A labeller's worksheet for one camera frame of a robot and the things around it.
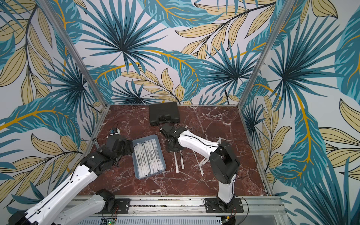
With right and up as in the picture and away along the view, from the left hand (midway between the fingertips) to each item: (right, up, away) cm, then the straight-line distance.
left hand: (126, 146), depth 77 cm
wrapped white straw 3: (+42, -15, +11) cm, 46 cm away
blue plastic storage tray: (+9, -9, +13) cm, 18 cm away
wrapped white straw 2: (+31, -11, +13) cm, 35 cm away
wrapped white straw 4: (+45, -13, +13) cm, 48 cm away
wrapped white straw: (+28, -13, +4) cm, 31 cm away
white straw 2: (+5, -7, +15) cm, 18 cm away
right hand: (+25, -3, +10) cm, 27 cm away
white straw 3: (+11, -9, +13) cm, 19 cm away
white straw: (+4, -11, +11) cm, 16 cm away
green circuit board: (-5, -37, -6) cm, 38 cm away
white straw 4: (+15, -9, +14) cm, 22 cm away
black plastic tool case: (+19, +20, +30) cm, 41 cm away
